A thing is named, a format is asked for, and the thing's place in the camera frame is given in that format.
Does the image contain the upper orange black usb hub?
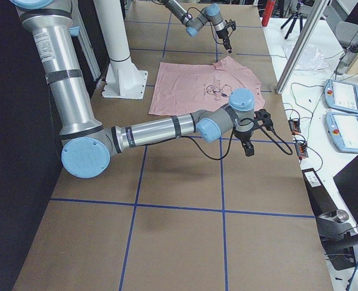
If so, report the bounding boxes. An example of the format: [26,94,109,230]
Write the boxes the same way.
[288,119,301,135]

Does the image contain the black box with label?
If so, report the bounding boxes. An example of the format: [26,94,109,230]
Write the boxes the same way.
[302,168,338,216]

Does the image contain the pink printed t-shirt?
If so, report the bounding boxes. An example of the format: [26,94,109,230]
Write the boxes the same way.
[149,56,265,116]

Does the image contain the clear plastic bag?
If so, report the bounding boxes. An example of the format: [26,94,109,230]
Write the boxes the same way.
[294,44,329,71]

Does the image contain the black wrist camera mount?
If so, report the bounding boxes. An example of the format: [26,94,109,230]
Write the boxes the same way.
[254,109,274,131]
[225,19,237,31]

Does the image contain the aluminium frame post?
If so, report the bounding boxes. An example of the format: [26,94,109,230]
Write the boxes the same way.
[275,0,331,95]

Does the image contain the upper blue teach pendant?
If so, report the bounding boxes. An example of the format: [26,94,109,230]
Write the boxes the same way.
[323,79,358,114]

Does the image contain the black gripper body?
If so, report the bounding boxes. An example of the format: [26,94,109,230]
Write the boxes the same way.
[215,27,229,44]
[234,129,252,146]

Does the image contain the blue teach pendant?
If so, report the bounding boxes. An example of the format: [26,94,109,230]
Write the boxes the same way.
[323,79,358,114]
[325,112,358,154]

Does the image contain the orange black usb hub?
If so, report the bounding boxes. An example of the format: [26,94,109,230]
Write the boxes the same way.
[294,139,308,160]
[288,119,301,135]

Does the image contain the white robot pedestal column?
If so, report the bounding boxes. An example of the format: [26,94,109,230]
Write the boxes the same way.
[94,0,148,100]

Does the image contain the red cylinder bottle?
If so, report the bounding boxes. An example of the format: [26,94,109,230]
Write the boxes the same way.
[262,0,275,27]

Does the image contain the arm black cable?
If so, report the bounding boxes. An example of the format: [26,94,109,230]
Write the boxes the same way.
[153,0,228,46]
[178,117,293,160]

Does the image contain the lower orange black usb hub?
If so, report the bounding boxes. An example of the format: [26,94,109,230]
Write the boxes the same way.
[294,139,308,160]

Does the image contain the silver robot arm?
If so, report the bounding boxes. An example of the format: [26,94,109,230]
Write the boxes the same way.
[10,1,258,178]
[153,0,236,53]

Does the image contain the black camera tripod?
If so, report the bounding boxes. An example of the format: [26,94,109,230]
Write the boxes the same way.
[280,1,303,39]

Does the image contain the lower blue teach pendant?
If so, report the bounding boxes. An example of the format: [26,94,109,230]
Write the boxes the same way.
[325,112,358,154]

